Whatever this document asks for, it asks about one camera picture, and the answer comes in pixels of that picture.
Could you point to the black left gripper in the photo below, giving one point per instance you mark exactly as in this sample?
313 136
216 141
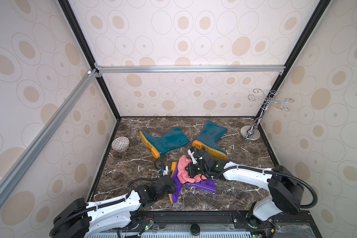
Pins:
172 189

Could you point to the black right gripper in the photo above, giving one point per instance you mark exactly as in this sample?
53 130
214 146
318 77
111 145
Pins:
193 169

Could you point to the pink microfiber cloth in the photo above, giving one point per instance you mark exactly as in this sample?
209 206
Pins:
183 175

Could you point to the purple rubber boot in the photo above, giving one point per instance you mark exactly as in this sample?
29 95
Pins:
208 185

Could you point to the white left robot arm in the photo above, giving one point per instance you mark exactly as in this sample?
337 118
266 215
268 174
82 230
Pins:
82 219

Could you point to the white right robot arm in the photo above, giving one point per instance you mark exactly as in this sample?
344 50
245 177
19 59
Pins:
287 193

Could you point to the teal rubber boot right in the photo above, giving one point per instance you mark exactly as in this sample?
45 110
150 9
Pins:
208 138

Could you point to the teal rubber boot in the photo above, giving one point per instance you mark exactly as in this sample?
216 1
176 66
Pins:
208 138
160 146

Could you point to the teal rubber boot left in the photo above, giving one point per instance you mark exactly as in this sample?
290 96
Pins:
160 146

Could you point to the chrome mug tree stand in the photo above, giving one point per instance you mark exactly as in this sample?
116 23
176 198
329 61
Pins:
251 133

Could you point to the patterned black white bowl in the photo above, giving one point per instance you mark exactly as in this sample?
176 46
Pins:
120 144

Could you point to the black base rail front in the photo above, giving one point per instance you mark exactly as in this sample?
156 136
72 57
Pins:
235 218

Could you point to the horizontal aluminium rail back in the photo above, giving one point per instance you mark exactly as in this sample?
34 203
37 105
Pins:
192 69

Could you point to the diagonal aluminium rail left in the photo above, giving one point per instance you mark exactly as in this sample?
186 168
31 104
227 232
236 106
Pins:
27 158

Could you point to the black corner frame post right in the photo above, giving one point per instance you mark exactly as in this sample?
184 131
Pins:
304 37

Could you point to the black corner frame post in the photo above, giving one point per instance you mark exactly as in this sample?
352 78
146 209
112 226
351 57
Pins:
81 39
304 37

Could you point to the black corner frame post left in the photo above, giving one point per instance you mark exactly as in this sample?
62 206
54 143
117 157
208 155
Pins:
81 39

